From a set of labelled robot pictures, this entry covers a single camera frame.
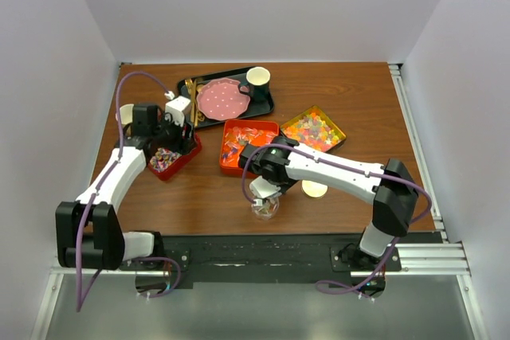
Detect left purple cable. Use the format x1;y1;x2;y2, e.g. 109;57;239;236
75;71;182;313

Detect pink polka dot plate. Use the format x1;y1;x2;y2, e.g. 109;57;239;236
197;78;250;121

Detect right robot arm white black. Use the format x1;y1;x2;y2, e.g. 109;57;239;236
238;136;419;271

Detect gold cutlery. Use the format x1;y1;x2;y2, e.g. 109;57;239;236
185;78;205;127

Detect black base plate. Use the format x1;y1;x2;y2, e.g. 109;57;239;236
118;231;444;291

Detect dark green mug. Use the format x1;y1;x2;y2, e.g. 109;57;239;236
237;66;271;102

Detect red tin of candies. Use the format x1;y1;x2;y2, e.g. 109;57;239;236
147;134;202;181

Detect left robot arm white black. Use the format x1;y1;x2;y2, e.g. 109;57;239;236
55;96;198;270

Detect black serving tray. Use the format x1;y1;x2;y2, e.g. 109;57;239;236
191;67;274;129

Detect yellow mug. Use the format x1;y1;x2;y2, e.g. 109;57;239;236
116;104;134;127

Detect orange tin of lollipops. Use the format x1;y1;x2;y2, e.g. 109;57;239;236
219;119;280;177

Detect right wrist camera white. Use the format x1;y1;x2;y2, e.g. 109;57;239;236
249;176;281;206

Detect purple cable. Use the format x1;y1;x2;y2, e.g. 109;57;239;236
241;143;434;297
75;71;182;313

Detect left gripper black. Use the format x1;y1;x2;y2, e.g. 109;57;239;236
151;111;196;156

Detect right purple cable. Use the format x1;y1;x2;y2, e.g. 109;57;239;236
241;143;434;297

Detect clear plastic jar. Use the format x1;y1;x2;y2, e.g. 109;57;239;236
251;197;280;221

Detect gold jar lid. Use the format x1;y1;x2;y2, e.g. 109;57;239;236
301;180;328;198

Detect gold tin of gummies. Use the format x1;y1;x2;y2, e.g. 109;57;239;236
280;105;347;153

